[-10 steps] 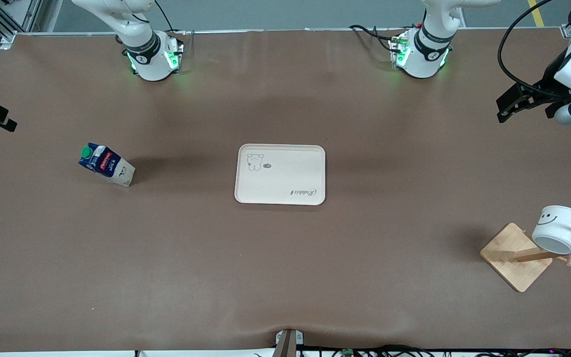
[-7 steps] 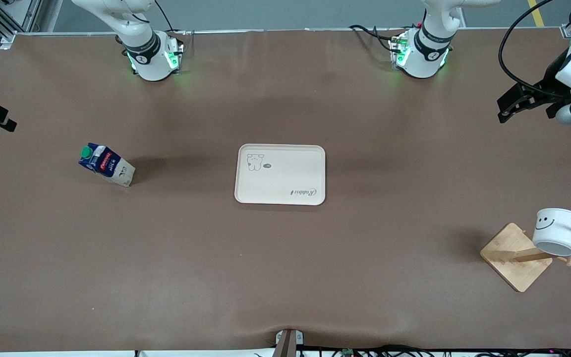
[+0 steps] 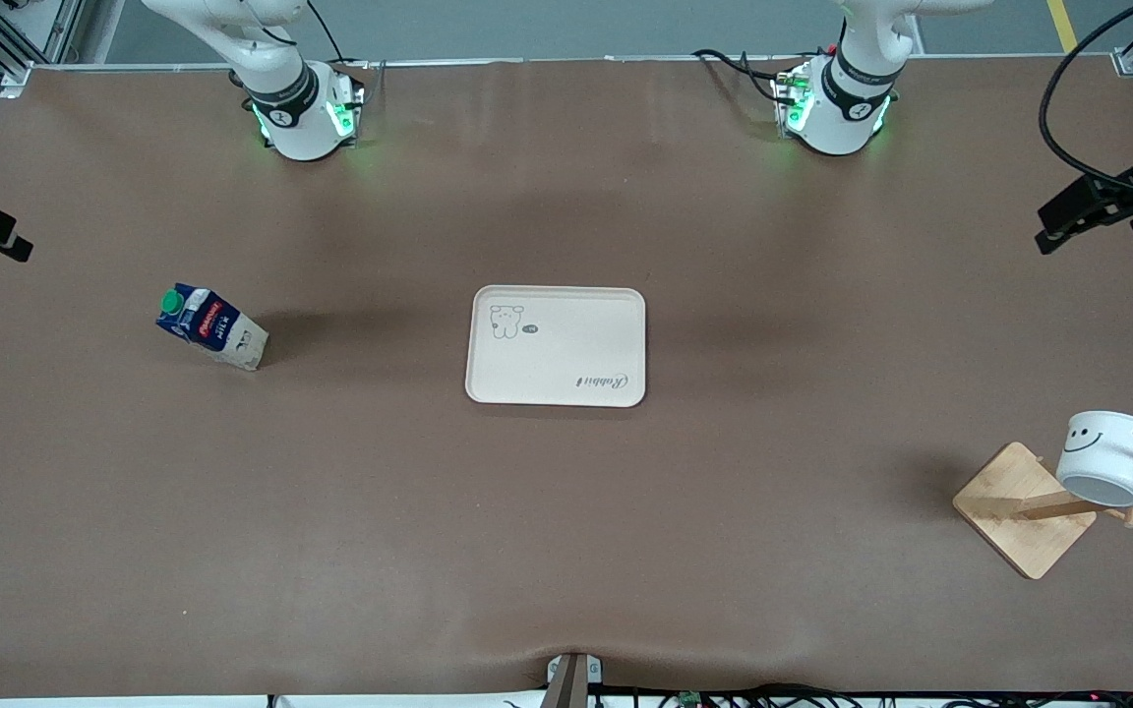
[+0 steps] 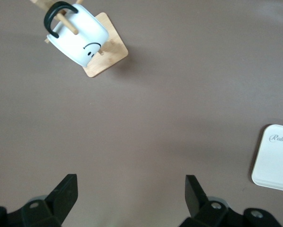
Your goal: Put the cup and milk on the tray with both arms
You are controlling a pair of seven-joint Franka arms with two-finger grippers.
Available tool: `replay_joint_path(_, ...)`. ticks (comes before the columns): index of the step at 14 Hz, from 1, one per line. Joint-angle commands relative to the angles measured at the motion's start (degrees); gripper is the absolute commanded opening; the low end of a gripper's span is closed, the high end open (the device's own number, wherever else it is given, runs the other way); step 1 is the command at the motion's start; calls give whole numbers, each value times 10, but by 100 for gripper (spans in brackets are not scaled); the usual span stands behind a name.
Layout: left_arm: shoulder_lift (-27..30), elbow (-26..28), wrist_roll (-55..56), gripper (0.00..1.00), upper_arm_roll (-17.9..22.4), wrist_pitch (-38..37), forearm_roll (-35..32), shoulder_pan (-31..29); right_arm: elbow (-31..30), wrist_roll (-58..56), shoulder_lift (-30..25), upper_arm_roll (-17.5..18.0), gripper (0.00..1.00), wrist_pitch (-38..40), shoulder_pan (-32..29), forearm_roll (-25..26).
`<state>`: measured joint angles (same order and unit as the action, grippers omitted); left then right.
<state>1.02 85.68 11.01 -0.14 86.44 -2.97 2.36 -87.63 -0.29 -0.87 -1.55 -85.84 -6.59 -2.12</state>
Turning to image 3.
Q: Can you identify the blue milk carton green cap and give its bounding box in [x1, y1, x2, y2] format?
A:
[155, 283, 269, 372]

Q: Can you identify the white smiley cup black handle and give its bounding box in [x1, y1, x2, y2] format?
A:
[1056, 410, 1133, 509]

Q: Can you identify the wooden cup rack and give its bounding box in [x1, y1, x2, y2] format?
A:
[952, 430, 1133, 580]

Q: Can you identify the cream rectangular tray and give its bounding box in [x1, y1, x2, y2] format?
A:
[465, 285, 647, 408]

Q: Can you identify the black right base cable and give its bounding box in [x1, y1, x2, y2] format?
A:
[305, 0, 373, 72]

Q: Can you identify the black base cable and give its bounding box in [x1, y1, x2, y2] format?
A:
[305, 0, 373, 72]
[691, 48, 787, 105]

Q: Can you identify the black left base cable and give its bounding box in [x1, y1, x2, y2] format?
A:
[691, 48, 787, 105]

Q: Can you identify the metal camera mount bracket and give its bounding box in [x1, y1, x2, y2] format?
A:
[546, 652, 604, 708]

